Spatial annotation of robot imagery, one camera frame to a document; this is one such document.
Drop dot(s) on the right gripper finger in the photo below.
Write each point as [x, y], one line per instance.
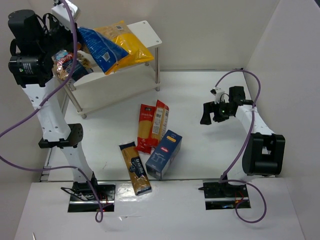
[217, 117]
[208, 108]

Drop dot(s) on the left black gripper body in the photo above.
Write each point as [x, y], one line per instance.
[62, 35]

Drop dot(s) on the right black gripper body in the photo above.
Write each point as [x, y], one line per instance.
[213, 111]

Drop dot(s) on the blue orange pasta bag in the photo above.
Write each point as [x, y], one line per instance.
[106, 54]

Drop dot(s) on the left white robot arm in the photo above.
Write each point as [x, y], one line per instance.
[31, 64]

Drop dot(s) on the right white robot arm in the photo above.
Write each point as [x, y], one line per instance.
[262, 152]

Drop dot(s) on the yellow macaroni pasta bag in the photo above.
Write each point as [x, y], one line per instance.
[122, 36]

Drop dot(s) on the white two-tier metal shelf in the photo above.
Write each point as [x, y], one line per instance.
[96, 90]

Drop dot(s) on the clear fusilli bag blue label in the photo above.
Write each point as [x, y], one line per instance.
[63, 61]

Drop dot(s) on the red spaghetti pack barcode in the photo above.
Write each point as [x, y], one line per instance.
[159, 123]

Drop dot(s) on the red spaghetti pack front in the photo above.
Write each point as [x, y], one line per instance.
[146, 115]

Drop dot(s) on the dark blue Barilla box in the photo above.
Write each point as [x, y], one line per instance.
[163, 155]

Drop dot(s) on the black label spaghetti pack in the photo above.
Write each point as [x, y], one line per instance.
[136, 170]

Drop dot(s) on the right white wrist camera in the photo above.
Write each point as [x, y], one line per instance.
[219, 95]

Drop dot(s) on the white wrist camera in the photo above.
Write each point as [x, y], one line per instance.
[60, 12]
[219, 95]

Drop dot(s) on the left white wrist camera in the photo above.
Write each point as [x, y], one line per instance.
[60, 12]

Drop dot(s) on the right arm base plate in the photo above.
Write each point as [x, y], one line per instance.
[224, 196]

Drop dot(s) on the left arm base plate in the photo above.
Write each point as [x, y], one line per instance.
[100, 197]

